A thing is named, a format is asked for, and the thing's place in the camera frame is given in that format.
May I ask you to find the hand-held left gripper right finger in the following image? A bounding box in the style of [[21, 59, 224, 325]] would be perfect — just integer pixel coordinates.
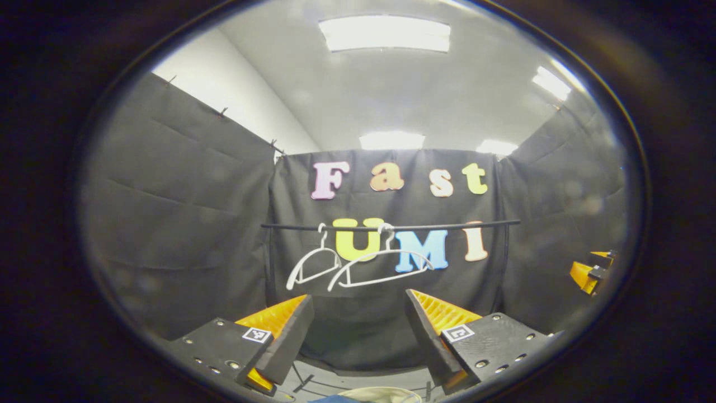
[[404, 288, 560, 395]]

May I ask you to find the black backdrop cloth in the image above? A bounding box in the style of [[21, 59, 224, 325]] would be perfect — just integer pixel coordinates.
[[78, 73, 630, 373]]

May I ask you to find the large ceiling light panel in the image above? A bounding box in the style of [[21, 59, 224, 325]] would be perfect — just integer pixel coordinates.
[[319, 16, 451, 53]]

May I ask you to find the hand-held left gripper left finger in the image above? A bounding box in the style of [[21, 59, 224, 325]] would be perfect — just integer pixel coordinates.
[[168, 294, 315, 395]]

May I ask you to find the black metal clothes rack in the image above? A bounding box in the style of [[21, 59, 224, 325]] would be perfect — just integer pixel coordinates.
[[260, 219, 522, 399]]

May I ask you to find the white plastic clothes hanger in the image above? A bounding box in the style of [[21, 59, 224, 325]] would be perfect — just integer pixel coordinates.
[[286, 223, 343, 290], [327, 222, 436, 292]]

